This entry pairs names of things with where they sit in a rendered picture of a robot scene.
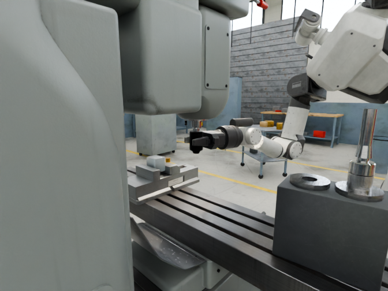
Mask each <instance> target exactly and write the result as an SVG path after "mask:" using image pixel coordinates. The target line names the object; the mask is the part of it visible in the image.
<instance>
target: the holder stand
mask: <svg viewBox="0 0 388 291"><path fill-rule="evenodd" d="M387 251H388V191H383V190H382V189H380V188H378V187H376V186H372V191H370V192H359V191H354V190H352V189H349V188H348V187H347V186H346V181H340V182H335V181H330V180H328V179H327V178H325V177H322V176H319V175H316V174H309V173H296V174H289V175H288V176H287V177H286V178H285V179H284V180H283V181H282V182H281V183H280V184H279V185H278V186H277V198H276V206H275V221H274V236H273V251H272V253H273V255H276V256H279V257H281V258H284V259H287V260H290V261H291V262H294V263H297V264H300V265H302V266H305V267H308V268H310V269H312V270H315V271H318V272H320V273H322V274H326V275H328V276H330V277H333V278H336V279H339V280H340V281H344V282H346V283H349V284H351V285H354V286H357V287H358V288H362V289H364V290H367V291H380V288H381V284H382V278H383V272H384V269H385V263H386V257H387Z"/></svg>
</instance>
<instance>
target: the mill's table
mask: <svg viewBox="0 0 388 291"><path fill-rule="evenodd" d="M129 211H130V213H131V214H133V215H135V216H137V217H138V218H140V219H142V220H143V221H145V222H147V223H149V224H150V225H152V226H153V227H155V228H157V229H159V230H160V231H162V232H164V233H166V234H167V235H169V236H170V237H172V238H174V239H176V240H177V241H179V242H181V243H183V244H184V245H186V246H187V247H189V248H191V249H193V250H194V251H196V252H198V253H199V254H201V255H203V256H205V257H206V258H208V259H210V260H211V261H213V262H214V263H216V264H218V265H220V266H221V267H223V268H225V269H227V270H228V271H230V272H231V273H233V274H235V275H236V276H238V277H240V278H242V279H243V280H245V281H247V282H249V283H250V284H252V285H253V286H255V287H257V288H259V289H260V290H262V291H367V290H364V289H362V288H358V287H357V286H354V285H351V284H349V283H346V282H344V281H340V280H339V279H336V278H333V277H330V276H328V275H326V274H322V273H320V272H318V271H315V270H312V269H310V268H308V267H305V266H302V265H300V264H297V263H294V262H291V261H290V260H287V259H284V258H281V257H279V256H276V255H273V253H272V251H273V236H274V221H275V218H273V217H270V216H268V215H265V214H262V213H260V212H257V211H254V210H251V209H248V208H245V207H243V206H239V205H237V204H234V203H231V202H228V201H226V200H223V199H220V198H218V197H215V196H211V195H209V194H206V193H203V192H201V191H197V190H195V189H192V188H189V187H185V188H182V189H180V190H177V191H171V193H170V194H167V195H164V196H162V197H159V198H157V199H154V200H151V201H149V202H146V203H144V204H141V205H136V204H134V203H132V202H130V201H129ZM380 291H388V258H386V263H385V269H384V272H383V278H382V284H381V288H380Z"/></svg>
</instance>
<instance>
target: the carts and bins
mask: <svg viewBox="0 0 388 291"><path fill-rule="evenodd" d="M244 127H247V128H258V129H260V131H261V132H262V136H264V137H266V132H282V130H283V122H277V127H276V126H274V121H272V120H265V122H264V121H262V122H260V125H252V126H244ZM244 154H247V155H248V156H250V157H252V158H253V159H256V160H257V161H259V162H260V174H259V175H258V177H259V178H260V179H262V178H263V175H262V169H263V165H265V163H266V162H281V161H285V165H284V172H283V174H282V175H283V176H284V177H286V176H287V175H288V174H287V173H286V169H287V161H288V160H287V159H277V158H272V157H269V156H267V155H266V154H264V153H262V152H260V151H258V150H254V149H251V148H250V150H249V151H244V146H243V147H242V161H241V164H240V165H241V166H244V165H245V163H244ZM370 161H373V162H375V163H376V168H375V173H379V174H387V171H388V137H386V136H374V138H373V142H372V158H371V159H370Z"/></svg>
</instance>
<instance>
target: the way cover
mask: <svg viewBox="0 0 388 291"><path fill-rule="evenodd" d="M130 229H131V239H133V240H134V241H135V242H137V243H138V244H139V245H141V246H142V247H143V248H145V249H146V250H148V251H149V252H151V253H152V254H153V255H155V256H157V257H158V258H160V260H162V261H164V262H166V263H168V264H171V265H172V266H175V267H177V268H179V269H181V270H188V269H190V268H192V267H195V266H198V265H200V264H202V263H204V262H207V260H205V259H203V258H202V257H200V256H199V255H197V254H195V253H193V252H192V251H190V250H188V249H187V248H185V247H183V246H182V245H180V244H179V243H177V242H175V241H173V240H172V239H170V238H168V237H167V236H165V235H164V234H161V233H160V232H158V231H157V230H155V229H153V228H152V227H150V226H148V225H147V224H145V223H144V222H141V223H136V221H135V220H134V219H133V217H131V216H130ZM153 247H154V248H153ZM179 249H180V250H179ZM174 252H175V253H174ZM186 260H187V261H186Z"/></svg>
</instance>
